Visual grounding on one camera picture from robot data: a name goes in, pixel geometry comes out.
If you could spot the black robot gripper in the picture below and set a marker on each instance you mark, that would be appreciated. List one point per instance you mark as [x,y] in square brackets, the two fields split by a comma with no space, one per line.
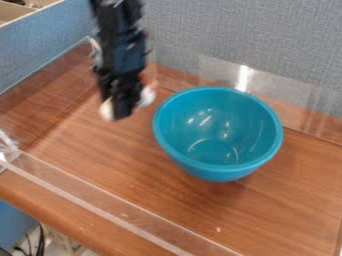
[119,56]

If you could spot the white brown toy mushroom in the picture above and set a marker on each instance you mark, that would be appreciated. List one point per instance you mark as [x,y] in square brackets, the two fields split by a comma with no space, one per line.
[147,97]

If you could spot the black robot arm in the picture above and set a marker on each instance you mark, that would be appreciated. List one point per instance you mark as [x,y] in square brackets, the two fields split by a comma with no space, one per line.
[117,16]

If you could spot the blue plastic bowl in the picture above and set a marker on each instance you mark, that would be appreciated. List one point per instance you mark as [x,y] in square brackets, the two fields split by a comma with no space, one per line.
[219,132]

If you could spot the blue partition with wooden shelf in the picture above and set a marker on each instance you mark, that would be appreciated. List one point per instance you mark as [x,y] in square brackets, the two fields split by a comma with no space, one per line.
[37,32]

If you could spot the clear acrylic front barrier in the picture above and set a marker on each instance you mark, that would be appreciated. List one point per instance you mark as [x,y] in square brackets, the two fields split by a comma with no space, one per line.
[133,219]

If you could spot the clear acrylic barrier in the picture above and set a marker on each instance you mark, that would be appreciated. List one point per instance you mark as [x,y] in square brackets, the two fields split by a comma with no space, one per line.
[133,219]
[238,76]

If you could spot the clear acrylic back barrier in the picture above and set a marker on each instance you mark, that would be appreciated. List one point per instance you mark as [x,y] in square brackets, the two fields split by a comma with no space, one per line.
[238,76]

